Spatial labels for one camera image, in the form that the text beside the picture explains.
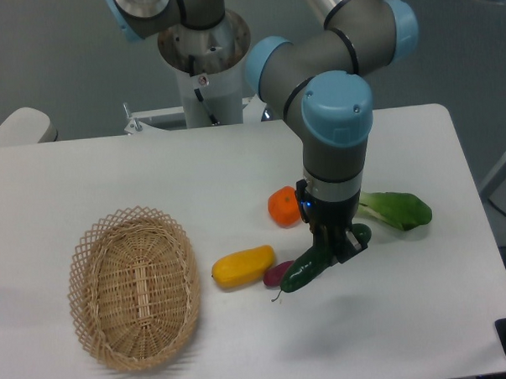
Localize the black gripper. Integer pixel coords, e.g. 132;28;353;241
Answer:
295;178;368;264

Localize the green cucumber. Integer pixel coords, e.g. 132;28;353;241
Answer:
278;223;372;294

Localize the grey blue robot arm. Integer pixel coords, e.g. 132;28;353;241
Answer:
105;0;419;266

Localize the orange tangerine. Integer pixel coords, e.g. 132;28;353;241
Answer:
267;186;301;227

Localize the purple sweet potato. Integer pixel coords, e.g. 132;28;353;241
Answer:
263;260;294;288

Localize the green bok choy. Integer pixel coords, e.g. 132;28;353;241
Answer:
358;191;432;231

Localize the yellow mango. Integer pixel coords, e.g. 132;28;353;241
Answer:
211;245;275;289

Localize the white furniture at right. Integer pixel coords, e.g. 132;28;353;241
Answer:
478;151;506;200

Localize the wicker basket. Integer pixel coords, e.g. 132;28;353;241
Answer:
68;206;201;371

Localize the white chair armrest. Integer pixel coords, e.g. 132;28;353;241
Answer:
0;107;58;148

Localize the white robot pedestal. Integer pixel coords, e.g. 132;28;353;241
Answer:
123;9;273;134

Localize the black pedestal cable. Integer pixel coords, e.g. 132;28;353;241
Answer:
186;53;221;128

